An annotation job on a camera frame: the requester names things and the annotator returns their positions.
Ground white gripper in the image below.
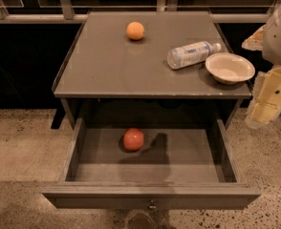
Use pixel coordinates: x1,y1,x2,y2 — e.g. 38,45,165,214
242,4,281,129

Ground red apple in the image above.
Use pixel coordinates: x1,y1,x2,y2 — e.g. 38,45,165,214
122,128,144,152

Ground grey cabinet counter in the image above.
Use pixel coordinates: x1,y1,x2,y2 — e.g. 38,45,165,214
52,10,255,131

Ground small metal drawer knob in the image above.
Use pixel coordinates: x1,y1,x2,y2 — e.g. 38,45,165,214
147,199,157,211

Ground open grey top drawer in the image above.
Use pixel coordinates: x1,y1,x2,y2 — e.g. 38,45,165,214
42,119,261,210

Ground white paper bowl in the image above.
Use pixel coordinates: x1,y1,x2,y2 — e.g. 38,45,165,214
205,52,255,85

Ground clear plastic water bottle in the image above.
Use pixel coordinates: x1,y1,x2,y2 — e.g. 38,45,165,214
167,41,222,70

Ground orange fruit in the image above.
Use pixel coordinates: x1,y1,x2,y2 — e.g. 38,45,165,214
126,22,144,40

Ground metal window railing frame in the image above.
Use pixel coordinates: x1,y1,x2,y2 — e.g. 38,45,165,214
0,0,281,25

